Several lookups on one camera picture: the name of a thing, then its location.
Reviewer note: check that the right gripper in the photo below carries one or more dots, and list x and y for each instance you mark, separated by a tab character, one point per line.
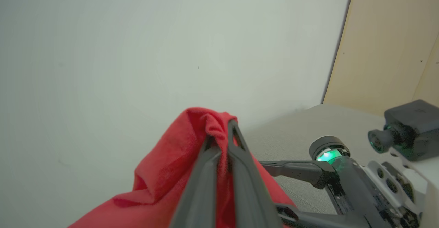
360	190

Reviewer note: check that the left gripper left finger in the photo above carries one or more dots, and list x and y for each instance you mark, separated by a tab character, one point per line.
200	193

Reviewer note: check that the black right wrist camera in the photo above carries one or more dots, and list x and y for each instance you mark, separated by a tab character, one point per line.
411	128

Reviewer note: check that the light wooden panel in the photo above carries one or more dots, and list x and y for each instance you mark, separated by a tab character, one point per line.
384	43

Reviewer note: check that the red garment with white trim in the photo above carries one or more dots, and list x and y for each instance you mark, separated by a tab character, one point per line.
164	173

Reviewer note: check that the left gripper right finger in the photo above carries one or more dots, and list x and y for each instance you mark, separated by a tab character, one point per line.
248	187

